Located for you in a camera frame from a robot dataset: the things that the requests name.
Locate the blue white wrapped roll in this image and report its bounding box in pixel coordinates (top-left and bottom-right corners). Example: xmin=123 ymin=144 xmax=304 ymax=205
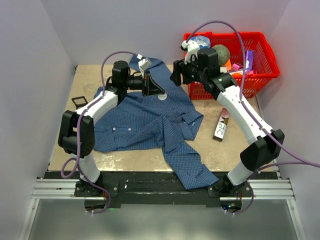
xmin=190 ymin=35 xmax=211 ymax=49

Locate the green round melon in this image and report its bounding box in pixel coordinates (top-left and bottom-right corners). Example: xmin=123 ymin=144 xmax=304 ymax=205
xmin=212 ymin=44 xmax=230 ymax=66

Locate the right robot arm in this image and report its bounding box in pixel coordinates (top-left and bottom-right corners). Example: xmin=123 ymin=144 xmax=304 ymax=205
xmin=170 ymin=48 xmax=285 ymax=197

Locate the red plastic basket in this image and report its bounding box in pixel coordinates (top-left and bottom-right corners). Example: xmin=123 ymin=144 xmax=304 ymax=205
xmin=194 ymin=31 xmax=280 ymax=99

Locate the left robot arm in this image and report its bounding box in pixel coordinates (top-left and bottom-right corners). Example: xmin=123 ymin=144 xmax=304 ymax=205
xmin=58 ymin=58 xmax=165 ymax=196

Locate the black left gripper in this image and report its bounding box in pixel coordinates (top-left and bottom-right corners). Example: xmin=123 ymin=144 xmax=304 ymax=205
xmin=123 ymin=70 xmax=165 ymax=97

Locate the blue plaid shirt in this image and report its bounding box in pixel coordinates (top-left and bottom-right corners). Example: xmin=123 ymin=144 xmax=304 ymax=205
xmin=94 ymin=58 xmax=219 ymax=190

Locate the aluminium frame rail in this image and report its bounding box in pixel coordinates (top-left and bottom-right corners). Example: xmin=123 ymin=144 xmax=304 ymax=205
xmin=30 ymin=171 xmax=306 ymax=240

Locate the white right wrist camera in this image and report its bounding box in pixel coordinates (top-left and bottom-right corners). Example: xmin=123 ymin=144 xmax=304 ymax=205
xmin=180 ymin=40 xmax=200 ymax=64

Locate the purple snack package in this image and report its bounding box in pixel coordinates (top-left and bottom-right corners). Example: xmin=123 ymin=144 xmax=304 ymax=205
xmin=245 ymin=49 xmax=255 ymax=74

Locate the pink small package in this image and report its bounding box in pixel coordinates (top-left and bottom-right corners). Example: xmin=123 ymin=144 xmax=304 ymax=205
xmin=231 ymin=63 xmax=243 ymax=72

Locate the orange package in basket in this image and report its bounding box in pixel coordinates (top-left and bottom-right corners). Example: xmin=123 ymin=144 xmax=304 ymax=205
xmin=225 ymin=59 xmax=232 ymax=71

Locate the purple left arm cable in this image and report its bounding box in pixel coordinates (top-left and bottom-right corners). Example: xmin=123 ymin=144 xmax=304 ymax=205
xmin=61 ymin=50 xmax=142 ymax=215

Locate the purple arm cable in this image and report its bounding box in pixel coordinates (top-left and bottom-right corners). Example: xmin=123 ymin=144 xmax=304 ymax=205
xmin=183 ymin=20 xmax=320 ymax=216
xmin=61 ymin=50 xmax=142 ymax=215

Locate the black wire frame stand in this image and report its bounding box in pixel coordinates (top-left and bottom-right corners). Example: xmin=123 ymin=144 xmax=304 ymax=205
xmin=71 ymin=96 xmax=88 ymax=110

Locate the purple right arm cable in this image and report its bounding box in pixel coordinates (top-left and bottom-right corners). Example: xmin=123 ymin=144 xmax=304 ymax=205
xmin=183 ymin=20 xmax=320 ymax=216

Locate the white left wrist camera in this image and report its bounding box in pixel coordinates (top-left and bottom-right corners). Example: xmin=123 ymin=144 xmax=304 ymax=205
xmin=136 ymin=54 xmax=152 ymax=76

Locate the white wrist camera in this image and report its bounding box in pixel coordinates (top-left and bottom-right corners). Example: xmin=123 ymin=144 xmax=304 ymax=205
xmin=180 ymin=40 xmax=200 ymax=64
xmin=136 ymin=54 xmax=152 ymax=76

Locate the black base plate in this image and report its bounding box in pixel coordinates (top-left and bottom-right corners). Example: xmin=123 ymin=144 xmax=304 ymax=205
xmin=44 ymin=170 xmax=280 ymax=210

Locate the white chocolate bar box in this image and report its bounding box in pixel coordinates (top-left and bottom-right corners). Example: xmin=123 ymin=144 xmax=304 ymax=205
xmin=212 ymin=108 xmax=230 ymax=142

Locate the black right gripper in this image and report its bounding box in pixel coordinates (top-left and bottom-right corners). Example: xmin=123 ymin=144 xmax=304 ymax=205
xmin=170 ymin=53 xmax=207 ymax=87

